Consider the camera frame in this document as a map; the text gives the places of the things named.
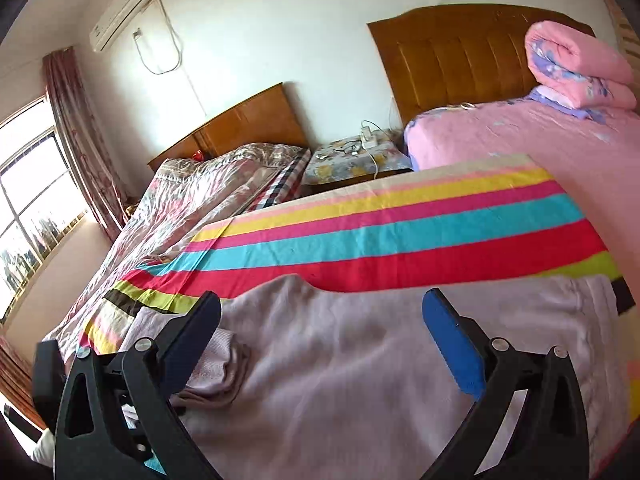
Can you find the floral quilt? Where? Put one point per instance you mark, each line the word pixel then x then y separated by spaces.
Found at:
pixel 190 195

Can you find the plaid bed sheet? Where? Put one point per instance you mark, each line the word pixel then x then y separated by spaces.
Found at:
pixel 280 180

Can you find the white power strip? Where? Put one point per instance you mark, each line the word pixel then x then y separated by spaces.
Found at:
pixel 369 138

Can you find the window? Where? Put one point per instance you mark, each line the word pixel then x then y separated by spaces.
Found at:
pixel 35 200

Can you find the mauve pants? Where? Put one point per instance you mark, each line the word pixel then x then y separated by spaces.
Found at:
pixel 350 370

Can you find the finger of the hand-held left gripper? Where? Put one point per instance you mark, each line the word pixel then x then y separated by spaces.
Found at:
pixel 48 380

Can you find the pink bed sheet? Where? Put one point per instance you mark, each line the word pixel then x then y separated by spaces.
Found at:
pixel 525 140

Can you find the white air conditioner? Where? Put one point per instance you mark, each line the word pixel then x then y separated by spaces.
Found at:
pixel 120 17

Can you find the patterned red curtain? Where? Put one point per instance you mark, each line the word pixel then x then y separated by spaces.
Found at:
pixel 82 140

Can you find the padded wooden headboard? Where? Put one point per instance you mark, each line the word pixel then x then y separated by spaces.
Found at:
pixel 450 60

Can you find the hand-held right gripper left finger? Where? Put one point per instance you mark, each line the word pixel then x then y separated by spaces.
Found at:
pixel 192 332

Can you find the rolled pink quilt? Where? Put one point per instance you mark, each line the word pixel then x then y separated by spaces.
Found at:
pixel 575 60

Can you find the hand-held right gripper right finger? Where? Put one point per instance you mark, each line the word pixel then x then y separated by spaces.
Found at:
pixel 457 347

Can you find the plain wooden headboard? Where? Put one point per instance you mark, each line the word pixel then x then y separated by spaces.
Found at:
pixel 250 120

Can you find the purple pillow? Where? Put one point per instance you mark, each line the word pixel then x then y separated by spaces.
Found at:
pixel 555 100

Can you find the nightstand with floral cloth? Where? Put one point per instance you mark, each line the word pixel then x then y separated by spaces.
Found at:
pixel 345 167

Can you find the striped blanket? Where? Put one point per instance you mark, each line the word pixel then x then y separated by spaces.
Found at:
pixel 400 230

